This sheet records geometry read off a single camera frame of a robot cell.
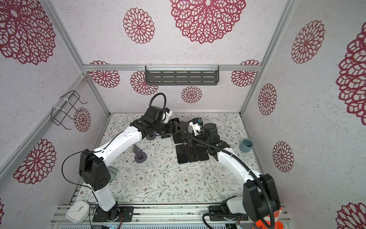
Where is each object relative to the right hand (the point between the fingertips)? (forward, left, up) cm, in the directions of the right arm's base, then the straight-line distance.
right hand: (182, 135), depth 79 cm
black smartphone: (0, +1, -20) cm, 20 cm away
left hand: (+3, +2, 0) cm, 4 cm away
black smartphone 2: (-1, +2, 0) cm, 2 cm away
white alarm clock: (-36, +52, -19) cm, 66 cm away
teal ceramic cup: (+6, -42, -18) cm, 47 cm away
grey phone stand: (-4, +27, -19) cm, 34 cm away
